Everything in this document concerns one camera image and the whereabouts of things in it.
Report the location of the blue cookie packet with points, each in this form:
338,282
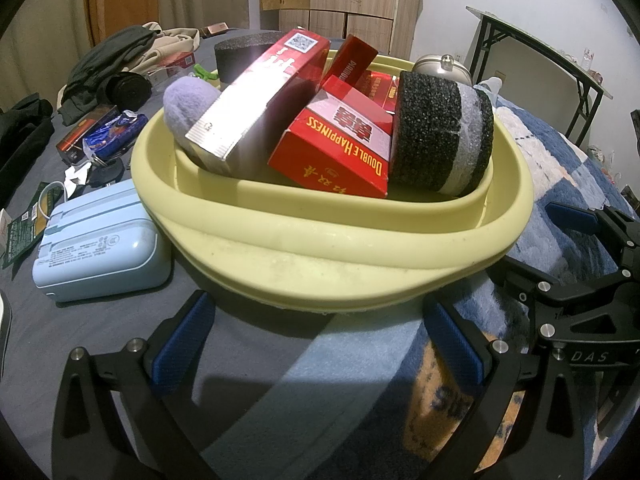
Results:
110,132

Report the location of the black folding table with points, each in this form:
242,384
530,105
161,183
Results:
530,30

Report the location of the black round speaker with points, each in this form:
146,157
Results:
125,91

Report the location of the long red carton box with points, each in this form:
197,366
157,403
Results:
260,95

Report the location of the green clip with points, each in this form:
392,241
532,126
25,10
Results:
206,73

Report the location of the dark green packet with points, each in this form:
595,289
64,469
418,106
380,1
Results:
22,232

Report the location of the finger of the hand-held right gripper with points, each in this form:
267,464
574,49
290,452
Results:
585,310
572,217

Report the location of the glassware on table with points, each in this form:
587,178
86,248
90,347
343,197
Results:
594,62

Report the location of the red patterned box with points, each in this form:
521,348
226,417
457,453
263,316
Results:
377,87

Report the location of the lavender plush toy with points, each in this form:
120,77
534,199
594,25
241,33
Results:
187,105

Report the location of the yellow plastic basin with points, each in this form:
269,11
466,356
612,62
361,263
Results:
325,255

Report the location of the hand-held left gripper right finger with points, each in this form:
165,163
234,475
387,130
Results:
455,345

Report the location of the red white box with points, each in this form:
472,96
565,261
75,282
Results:
175,62

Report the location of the dark red box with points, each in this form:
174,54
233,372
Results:
352,57

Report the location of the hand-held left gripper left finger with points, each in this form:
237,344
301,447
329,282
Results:
182,345

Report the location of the small red box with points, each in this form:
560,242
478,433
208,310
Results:
330,150

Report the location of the blue white checkered rug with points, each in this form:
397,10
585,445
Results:
545,160

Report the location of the brown red box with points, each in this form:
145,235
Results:
80,135

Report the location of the dark green clothing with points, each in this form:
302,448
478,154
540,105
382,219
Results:
110,50

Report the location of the black cloth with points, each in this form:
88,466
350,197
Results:
22,130

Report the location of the light blue power bank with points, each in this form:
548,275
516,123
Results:
100,250

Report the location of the black grey foam cylinder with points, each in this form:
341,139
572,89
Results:
425,130

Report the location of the grey bed sheet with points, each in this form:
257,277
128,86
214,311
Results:
40,340

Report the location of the copper coloured box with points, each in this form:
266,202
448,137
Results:
216,30

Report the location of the beige clothing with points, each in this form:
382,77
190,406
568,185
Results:
170,45

